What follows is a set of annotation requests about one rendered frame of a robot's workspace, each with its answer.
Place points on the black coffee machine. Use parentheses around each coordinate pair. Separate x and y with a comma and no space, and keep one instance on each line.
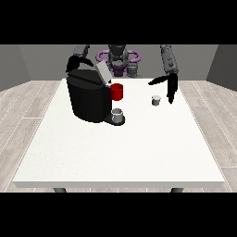
(89,96)

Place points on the pale grey machine lid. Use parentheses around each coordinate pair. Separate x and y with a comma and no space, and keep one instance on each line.
(103,71)

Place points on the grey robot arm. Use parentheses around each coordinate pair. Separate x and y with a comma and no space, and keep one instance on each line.
(81,50)
(169,60)

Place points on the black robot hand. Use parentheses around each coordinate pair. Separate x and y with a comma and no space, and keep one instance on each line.
(171,85)
(73,63)

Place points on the red pod holder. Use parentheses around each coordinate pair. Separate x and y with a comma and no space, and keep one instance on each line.
(117,91)

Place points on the grey robot trunk purple rings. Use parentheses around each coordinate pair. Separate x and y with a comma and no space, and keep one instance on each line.
(118,59)

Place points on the small grey cup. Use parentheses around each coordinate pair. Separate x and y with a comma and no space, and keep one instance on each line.
(117,115)

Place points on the small grey coffee pod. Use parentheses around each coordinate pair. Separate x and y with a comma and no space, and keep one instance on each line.
(156,100)

